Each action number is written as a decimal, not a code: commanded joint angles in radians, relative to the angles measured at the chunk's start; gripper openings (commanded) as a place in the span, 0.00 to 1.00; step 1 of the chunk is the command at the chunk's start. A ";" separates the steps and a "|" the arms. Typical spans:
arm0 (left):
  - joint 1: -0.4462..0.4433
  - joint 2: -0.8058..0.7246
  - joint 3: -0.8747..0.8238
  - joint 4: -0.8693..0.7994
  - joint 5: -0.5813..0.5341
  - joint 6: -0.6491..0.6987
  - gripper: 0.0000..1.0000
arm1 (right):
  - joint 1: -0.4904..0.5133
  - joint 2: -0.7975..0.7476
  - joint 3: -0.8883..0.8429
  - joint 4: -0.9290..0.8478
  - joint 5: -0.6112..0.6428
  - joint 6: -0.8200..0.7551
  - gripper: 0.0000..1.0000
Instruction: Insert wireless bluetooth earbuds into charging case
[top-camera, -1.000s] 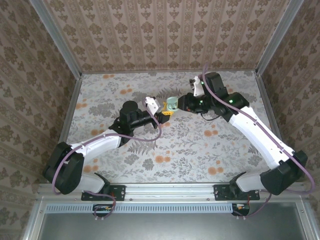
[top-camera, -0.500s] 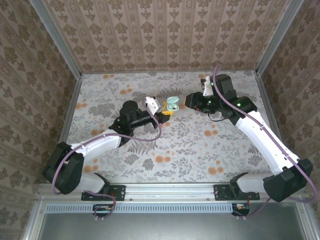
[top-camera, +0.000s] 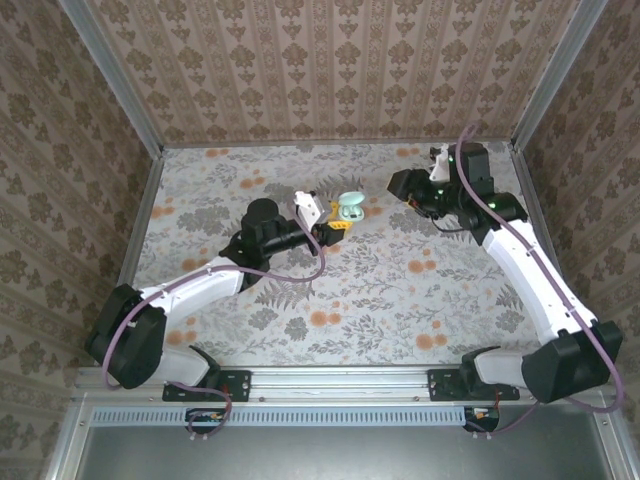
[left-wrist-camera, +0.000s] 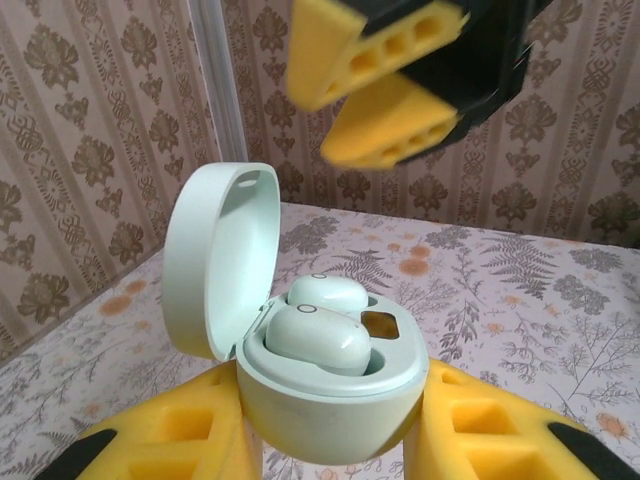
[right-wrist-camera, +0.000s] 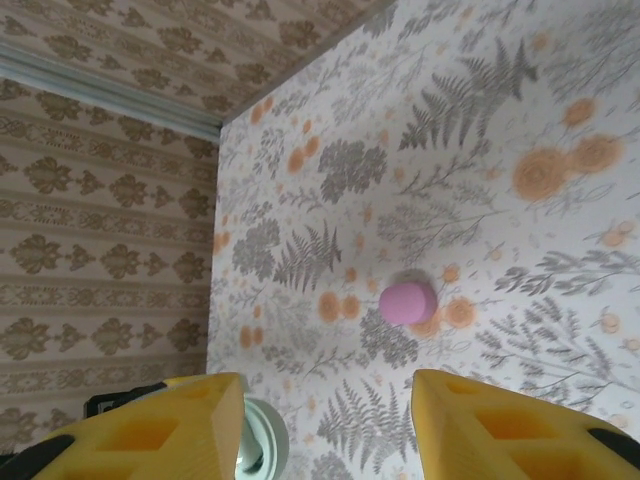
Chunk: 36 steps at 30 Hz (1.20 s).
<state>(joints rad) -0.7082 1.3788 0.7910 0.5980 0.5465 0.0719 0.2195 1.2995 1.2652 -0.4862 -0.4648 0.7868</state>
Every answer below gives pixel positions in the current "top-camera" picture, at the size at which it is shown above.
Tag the long aluminium base rail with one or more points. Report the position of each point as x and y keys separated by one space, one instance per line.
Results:
x=340 y=385

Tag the mint green earbud charging case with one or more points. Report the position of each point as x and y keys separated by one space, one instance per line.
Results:
x=350 y=201

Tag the black connector box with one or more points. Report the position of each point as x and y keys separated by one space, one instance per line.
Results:
x=202 y=419
x=482 y=419

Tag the aluminium corner post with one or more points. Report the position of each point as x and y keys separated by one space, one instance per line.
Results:
x=555 y=75
x=114 y=75

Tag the aluminium side rail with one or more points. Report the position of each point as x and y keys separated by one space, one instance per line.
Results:
x=537 y=225
x=141 y=225

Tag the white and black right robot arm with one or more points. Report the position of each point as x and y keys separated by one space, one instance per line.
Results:
x=530 y=280

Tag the grey metal panel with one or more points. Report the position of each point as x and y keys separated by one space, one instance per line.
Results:
x=325 y=455

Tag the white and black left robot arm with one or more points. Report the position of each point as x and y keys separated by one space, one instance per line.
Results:
x=190 y=287

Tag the thin aluminium wall rail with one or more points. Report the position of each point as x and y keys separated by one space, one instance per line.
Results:
x=340 y=143

